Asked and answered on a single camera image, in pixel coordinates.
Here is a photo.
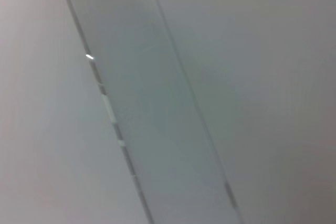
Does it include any thin black background cable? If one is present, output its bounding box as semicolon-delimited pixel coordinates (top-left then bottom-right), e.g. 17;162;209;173
148;0;245;224

